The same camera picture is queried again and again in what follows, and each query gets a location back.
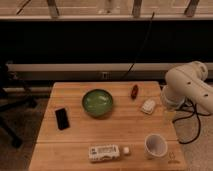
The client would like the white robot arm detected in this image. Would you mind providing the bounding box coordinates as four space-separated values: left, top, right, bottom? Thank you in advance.
161 61 213 114

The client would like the green ceramic bowl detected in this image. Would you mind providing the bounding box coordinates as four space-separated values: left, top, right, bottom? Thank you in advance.
82 89 113 118

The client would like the white ceramic cup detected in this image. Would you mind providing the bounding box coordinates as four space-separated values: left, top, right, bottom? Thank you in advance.
144 134 168 159

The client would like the small red brown object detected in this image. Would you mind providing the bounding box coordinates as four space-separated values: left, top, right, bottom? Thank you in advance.
131 85 138 100

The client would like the wooden table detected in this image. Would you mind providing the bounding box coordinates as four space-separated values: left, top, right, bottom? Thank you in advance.
29 82 186 171

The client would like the small white packet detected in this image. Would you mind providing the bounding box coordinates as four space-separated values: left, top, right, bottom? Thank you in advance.
141 99 156 114

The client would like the black smartphone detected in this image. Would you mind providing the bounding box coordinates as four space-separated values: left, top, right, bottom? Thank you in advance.
55 108 70 130

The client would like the white plastic bottle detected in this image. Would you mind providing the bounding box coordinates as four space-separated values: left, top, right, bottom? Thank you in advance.
88 144 121 163

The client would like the black office chair base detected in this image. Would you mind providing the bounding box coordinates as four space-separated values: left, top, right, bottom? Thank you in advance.
0 63 37 148

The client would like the black hanging cable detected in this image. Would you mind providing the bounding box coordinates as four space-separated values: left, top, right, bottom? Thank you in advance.
120 11 156 81

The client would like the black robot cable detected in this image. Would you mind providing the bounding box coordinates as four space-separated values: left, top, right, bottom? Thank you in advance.
171 99 212 145

